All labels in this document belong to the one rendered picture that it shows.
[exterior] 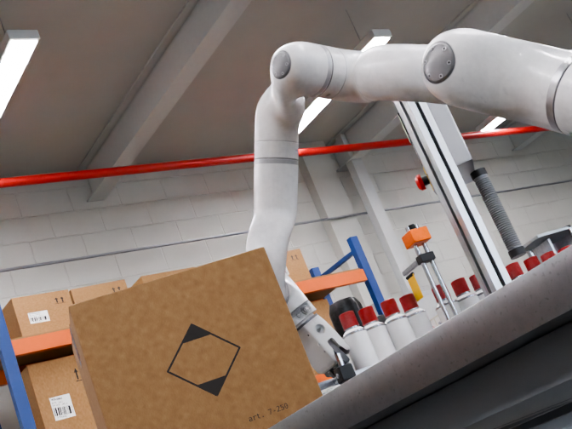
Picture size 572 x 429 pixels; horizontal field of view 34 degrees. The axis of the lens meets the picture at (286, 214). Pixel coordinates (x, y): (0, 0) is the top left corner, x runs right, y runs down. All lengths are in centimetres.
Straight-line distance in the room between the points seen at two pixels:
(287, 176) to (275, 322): 56
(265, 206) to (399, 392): 108
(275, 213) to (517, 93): 63
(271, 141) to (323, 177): 622
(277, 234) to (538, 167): 848
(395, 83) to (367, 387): 85
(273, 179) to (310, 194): 618
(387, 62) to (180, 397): 68
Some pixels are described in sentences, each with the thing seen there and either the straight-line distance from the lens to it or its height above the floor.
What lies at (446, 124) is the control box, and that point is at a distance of 205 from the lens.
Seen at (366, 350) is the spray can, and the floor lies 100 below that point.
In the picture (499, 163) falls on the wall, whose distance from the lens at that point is 981.
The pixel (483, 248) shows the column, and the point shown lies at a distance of 196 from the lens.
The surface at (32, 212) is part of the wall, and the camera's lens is 687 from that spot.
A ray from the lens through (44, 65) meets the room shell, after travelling 579.
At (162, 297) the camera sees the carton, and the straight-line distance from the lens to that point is 137.
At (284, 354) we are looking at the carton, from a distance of 137.
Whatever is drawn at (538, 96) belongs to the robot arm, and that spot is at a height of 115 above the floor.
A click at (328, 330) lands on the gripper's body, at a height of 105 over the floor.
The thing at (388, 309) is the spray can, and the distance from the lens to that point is 198.
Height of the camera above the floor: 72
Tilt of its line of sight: 18 degrees up
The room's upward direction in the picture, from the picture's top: 22 degrees counter-clockwise
